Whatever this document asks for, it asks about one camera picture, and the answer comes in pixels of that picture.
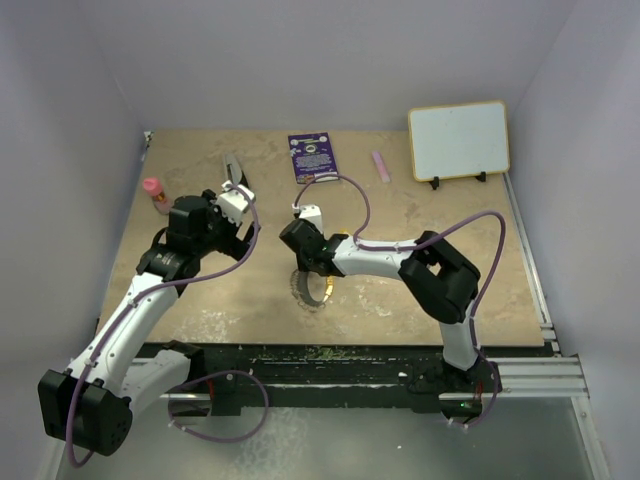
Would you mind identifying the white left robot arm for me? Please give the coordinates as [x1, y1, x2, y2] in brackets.
[37, 182, 260, 467]

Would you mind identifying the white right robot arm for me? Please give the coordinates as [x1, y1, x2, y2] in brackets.
[279, 218, 481, 391]

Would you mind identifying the grey black stapler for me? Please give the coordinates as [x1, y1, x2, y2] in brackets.
[223, 153, 250, 188]

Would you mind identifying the pink capped small bottle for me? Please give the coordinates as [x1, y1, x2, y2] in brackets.
[142, 177, 173, 215]

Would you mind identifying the purple printed card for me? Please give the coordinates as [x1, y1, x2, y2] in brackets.
[287, 132, 338, 185]

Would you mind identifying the pink eraser stick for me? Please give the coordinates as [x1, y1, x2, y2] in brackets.
[372, 151, 391, 183]

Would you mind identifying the small whiteboard on stand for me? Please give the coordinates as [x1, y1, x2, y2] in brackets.
[408, 100, 511, 190]

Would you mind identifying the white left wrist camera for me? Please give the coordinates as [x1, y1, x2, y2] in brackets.
[215, 181, 256, 226]

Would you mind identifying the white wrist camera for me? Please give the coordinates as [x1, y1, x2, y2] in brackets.
[292, 203, 324, 233]
[215, 181, 256, 226]

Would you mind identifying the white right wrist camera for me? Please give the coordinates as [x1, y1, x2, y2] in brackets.
[292, 203, 324, 233]

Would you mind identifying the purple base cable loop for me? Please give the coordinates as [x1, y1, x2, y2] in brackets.
[167, 369, 270, 444]

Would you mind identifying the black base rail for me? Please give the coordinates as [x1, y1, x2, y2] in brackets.
[124, 341, 506, 418]

